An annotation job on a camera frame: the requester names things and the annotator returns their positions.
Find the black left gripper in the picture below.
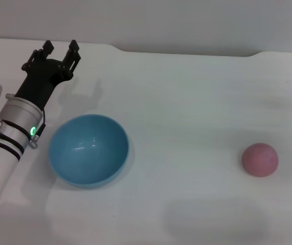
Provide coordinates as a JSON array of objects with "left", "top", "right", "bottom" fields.
[{"left": 15, "top": 39, "right": 82, "bottom": 111}]

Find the blue bowl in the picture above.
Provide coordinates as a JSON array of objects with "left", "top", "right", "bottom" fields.
[{"left": 48, "top": 114, "right": 130, "bottom": 190}]

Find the left wrist cable with connector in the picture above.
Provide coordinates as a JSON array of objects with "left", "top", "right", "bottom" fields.
[{"left": 29, "top": 109, "right": 47, "bottom": 149}]

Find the pink peach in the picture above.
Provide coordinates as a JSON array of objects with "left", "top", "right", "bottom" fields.
[{"left": 242, "top": 142, "right": 279, "bottom": 178}]

